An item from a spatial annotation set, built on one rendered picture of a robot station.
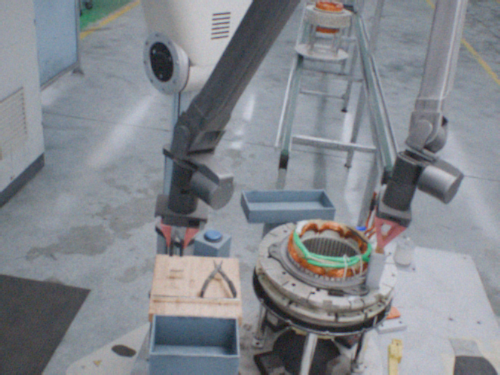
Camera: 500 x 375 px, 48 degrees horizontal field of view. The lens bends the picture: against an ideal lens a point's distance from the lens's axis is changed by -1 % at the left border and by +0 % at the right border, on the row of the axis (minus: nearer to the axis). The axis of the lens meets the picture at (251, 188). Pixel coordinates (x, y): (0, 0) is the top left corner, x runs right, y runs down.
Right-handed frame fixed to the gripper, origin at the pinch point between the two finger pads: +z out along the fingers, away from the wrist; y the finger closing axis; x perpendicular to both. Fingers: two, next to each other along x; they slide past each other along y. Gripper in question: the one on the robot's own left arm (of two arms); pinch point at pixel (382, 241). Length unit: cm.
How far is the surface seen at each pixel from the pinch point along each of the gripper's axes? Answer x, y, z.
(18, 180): 192, 171, 123
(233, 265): 29.5, 0.5, 16.9
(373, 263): 0.2, -1.2, 4.9
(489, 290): -92, 174, 107
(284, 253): 19.0, 3.9, 12.1
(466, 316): -37, 40, 39
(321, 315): 8.0, -8.8, 16.1
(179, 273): 39.4, -8.4, 16.7
